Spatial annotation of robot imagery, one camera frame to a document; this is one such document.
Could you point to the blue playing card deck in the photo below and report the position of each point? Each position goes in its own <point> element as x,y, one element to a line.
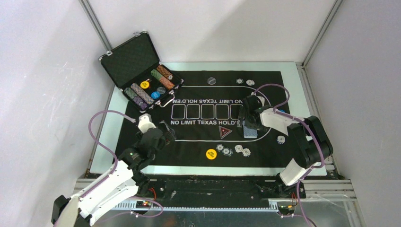
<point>249,133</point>

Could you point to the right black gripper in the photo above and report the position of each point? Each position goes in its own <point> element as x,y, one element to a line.
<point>243,113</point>

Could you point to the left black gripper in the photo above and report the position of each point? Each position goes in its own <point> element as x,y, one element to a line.
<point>169,130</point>

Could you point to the yellow button in case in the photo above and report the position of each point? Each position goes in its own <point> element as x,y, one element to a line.
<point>144,84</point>

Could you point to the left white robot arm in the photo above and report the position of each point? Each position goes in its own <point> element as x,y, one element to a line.
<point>123,180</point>

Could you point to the green blue chip front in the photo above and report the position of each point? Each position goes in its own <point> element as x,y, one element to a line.
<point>219,147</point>

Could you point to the black dealer button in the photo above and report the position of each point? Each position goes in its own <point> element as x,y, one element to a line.
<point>211,81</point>

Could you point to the yellow big blind button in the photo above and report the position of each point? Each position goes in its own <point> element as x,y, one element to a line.
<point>211,154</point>

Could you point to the black aluminium chip case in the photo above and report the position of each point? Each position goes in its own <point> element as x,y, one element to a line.
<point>132,62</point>

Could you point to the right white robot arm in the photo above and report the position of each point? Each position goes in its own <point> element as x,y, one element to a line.
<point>306,138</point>

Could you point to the green orange chip row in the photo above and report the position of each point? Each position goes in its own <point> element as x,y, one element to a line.
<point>162,79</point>

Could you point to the electronics board with leds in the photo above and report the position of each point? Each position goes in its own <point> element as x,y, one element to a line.
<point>143,204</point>

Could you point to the pink grey chip row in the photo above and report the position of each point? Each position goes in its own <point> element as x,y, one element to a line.
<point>142,94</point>

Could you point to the triangular all-in marker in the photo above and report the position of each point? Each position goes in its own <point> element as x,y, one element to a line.
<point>223,131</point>

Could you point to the black metal base rail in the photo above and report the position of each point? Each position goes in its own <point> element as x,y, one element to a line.
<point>236,193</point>

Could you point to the clear dealer button in case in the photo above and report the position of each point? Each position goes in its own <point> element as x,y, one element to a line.
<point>161,90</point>

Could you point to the white blue chip front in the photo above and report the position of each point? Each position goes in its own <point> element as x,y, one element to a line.
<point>246,152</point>
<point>238,148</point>

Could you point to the white blue chip back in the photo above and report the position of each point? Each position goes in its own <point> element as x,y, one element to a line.
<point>250,82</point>

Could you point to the black poker table mat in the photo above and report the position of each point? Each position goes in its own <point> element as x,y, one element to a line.
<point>198,110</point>

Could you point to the white blue chip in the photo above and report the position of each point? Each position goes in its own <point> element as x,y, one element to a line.
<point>281,139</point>
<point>250,82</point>
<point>238,148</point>
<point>246,152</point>

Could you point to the grey white poker chip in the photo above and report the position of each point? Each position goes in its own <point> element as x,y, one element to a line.
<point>239,81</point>

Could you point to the red brown chip row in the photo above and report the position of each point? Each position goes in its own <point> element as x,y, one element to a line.
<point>165,72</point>

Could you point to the grey white chip front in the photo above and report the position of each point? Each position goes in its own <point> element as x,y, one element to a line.
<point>227,152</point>

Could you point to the blue button in case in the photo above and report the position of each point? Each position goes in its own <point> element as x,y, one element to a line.
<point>155,95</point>

